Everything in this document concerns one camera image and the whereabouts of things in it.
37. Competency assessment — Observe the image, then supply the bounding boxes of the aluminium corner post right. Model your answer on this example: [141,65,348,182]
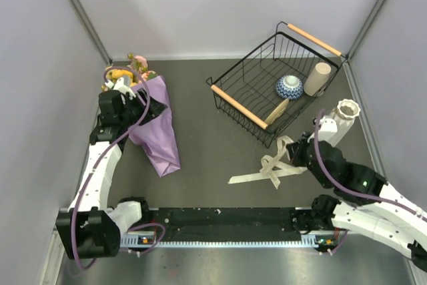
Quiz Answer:
[346,0,387,61]

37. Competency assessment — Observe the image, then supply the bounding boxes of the purple pink wrapping paper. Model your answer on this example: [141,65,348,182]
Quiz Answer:
[129,75,181,177]

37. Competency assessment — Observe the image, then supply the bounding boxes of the cream ribbon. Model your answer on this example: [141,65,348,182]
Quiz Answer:
[228,135,307,189]

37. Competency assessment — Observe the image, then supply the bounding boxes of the wooden basket handle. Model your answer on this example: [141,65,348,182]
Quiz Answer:
[210,85,268,129]
[287,23,342,57]

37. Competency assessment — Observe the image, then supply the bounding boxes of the wooden spatula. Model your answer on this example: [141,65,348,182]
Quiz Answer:
[265,98,290,125]

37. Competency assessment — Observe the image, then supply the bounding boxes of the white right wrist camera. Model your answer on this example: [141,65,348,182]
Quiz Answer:
[318,116,338,141]

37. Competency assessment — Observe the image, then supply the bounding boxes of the far wooden basket handle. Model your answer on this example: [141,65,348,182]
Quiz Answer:
[287,23,342,57]

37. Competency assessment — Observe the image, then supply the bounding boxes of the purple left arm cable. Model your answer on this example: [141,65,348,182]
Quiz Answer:
[68,66,167,270]

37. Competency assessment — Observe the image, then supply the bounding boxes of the blue white patterned bowl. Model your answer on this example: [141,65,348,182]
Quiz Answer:
[276,75,304,100]

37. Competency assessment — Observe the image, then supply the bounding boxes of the aluminium corner post left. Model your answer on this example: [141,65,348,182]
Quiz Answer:
[69,0,112,64]

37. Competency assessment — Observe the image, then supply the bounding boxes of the yellow pink flower bunch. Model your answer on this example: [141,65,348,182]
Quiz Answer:
[101,53,157,91]

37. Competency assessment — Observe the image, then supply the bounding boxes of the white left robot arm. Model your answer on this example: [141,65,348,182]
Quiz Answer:
[55,88,167,260]

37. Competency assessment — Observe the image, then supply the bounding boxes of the aluminium corner post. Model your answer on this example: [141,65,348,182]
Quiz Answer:
[69,0,112,64]
[346,0,387,61]

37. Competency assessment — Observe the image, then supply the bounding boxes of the near wooden basket handle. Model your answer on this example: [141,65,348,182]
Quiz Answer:
[210,85,268,129]

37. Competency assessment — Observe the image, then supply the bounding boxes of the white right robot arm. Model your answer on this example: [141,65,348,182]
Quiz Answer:
[286,133,426,270]

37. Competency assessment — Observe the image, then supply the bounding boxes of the black wire basket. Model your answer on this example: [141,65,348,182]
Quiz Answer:
[206,21,346,147]

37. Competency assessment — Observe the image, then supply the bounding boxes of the beige cylindrical cup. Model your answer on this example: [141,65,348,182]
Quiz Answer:
[304,62,332,97]

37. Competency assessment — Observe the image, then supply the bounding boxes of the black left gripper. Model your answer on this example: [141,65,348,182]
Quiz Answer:
[119,87,167,127]

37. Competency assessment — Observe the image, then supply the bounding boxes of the aluminium front rail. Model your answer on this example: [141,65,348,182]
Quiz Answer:
[53,206,418,249]

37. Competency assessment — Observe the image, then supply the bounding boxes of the white ribbed vase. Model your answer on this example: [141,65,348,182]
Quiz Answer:
[324,99,361,147]

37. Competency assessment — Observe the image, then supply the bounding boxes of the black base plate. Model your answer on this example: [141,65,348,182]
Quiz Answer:
[133,207,353,242]

